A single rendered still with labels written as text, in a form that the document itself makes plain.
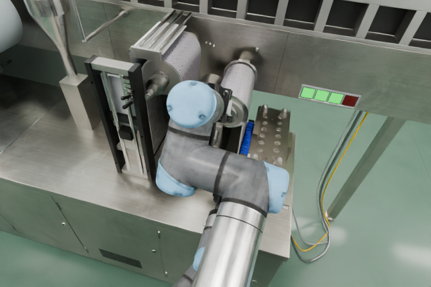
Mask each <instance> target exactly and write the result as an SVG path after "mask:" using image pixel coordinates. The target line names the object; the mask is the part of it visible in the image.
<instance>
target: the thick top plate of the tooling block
mask: <svg viewBox="0 0 431 287"><path fill-rule="evenodd" d="M261 108H262V106H258V111H257V116H256V120H259V121H260V126H259V130H258V136H257V137H253V136H252V137H251V142H250V146H249V151H248V154H251V155H250V158H251V156H252V155H253V154H254V153H256V154H257V155H258V160H259V161H266V162H267V163H268V164H272V165H273V163H274V161H275V160H276V158H277V157H281V158H282V168H283V169H285V170H286V164H287V149H288V140H289V125H290V117H291V113H290V112H287V117H286V118H282V117H280V116H279V115H280V113H281V110H277V109H272V108H267V114H262V113H260V110H261Z"/></svg>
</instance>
